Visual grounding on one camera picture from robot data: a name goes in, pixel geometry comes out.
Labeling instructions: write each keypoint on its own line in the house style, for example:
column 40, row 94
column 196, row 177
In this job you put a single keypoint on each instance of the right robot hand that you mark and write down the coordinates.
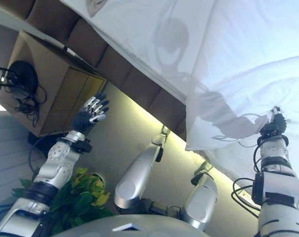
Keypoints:
column 275, row 124

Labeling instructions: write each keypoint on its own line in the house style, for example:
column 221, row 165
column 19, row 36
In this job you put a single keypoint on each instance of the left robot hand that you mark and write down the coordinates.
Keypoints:
column 90, row 114

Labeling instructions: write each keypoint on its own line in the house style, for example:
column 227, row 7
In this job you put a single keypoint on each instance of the white duvet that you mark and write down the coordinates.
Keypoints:
column 250, row 86

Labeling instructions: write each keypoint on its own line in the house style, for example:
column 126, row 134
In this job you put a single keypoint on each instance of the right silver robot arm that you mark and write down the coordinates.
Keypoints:
column 277, row 187

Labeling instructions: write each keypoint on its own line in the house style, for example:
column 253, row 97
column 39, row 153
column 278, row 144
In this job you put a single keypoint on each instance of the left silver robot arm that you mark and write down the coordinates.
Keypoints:
column 48, row 172

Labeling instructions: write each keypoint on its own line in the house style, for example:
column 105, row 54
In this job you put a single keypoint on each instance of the white bed sheet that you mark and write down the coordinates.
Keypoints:
column 144, row 29

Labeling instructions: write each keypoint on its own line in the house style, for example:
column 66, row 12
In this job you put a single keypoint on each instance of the brown wooden nightstand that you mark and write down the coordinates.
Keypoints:
column 57, row 81

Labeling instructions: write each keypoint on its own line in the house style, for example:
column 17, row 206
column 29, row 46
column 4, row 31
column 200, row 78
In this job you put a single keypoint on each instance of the left silver robot leg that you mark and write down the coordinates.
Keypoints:
column 137, row 172

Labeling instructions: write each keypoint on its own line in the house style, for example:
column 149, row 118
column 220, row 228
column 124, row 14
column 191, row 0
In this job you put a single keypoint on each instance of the silver robot leg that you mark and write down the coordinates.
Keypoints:
column 137, row 172
column 201, row 202

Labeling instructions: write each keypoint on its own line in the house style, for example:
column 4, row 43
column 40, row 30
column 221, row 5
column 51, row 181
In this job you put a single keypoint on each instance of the green leafy potted plant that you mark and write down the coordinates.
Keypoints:
column 77, row 197

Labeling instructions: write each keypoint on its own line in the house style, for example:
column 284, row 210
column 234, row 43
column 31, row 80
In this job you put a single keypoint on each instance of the right silver robot leg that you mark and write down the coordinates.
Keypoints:
column 201, row 202

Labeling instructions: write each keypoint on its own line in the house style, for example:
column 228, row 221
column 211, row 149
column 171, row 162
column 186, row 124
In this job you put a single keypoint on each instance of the grey robot torso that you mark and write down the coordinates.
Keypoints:
column 129, row 225

